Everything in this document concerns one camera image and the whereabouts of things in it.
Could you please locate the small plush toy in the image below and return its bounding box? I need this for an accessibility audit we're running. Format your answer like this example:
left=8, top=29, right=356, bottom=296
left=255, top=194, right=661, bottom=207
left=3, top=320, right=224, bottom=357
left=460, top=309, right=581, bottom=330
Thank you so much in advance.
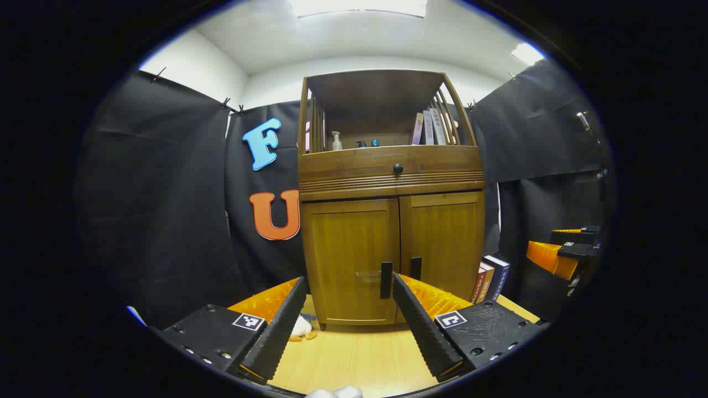
left=289, top=314, right=319, bottom=342

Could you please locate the wooden shoe cabinet door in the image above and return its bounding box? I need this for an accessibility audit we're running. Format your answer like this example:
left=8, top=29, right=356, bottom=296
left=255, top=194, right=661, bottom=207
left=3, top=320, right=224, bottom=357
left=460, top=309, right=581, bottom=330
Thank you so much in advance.
left=399, top=191, right=486, bottom=302
left=301, top=199, right=400, bottom=326

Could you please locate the large ceiling light panel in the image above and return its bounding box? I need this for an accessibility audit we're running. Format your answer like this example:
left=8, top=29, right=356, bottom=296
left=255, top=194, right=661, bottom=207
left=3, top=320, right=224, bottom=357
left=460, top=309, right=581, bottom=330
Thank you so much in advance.
left=290, top=0, right=428, bottom=18

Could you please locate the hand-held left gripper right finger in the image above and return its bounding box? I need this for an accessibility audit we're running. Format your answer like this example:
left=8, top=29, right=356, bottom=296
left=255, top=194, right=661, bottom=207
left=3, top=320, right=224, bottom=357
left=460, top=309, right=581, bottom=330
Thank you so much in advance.
left=392, top=273, right=545, bottom=383

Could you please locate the dark blue book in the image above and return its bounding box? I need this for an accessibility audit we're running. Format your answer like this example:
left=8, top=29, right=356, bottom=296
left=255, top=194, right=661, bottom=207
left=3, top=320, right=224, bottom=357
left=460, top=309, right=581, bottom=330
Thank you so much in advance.
left=484, top=254, right=511, bottom=302

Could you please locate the orange book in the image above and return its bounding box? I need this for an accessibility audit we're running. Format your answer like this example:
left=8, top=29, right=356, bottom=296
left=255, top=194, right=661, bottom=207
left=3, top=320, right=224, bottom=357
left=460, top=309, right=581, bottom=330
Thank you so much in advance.
left=471, top=262, right=495, bottom=305

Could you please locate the wooden double-door shoe cabinet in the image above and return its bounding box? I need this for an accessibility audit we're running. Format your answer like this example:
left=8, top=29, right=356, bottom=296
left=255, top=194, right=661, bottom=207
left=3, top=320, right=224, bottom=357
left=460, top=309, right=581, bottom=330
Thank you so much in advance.
left=297, top=69, right=486, bottom=331

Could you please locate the black backdrop cloth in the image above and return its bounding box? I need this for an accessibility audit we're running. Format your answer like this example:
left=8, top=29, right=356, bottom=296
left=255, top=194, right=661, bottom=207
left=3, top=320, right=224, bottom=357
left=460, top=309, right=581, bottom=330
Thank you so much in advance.
left=75, top=58, right=612, bottom=329

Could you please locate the small ceiling light panel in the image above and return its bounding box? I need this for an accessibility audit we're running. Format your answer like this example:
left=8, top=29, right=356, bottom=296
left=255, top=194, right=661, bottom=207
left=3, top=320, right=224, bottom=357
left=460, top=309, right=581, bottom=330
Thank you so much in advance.
left=511, top=43, right=545, bottom=66

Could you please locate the white book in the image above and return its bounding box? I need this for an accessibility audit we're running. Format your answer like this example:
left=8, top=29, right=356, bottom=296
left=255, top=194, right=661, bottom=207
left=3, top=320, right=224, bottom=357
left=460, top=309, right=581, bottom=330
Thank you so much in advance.
left=429, top=108, right=446, bottom=145

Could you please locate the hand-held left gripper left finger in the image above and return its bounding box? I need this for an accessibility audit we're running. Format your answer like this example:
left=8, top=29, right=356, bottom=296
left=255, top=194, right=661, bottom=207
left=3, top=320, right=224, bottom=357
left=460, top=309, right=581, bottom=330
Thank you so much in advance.
left=158, top=276, right=308, bottom=385

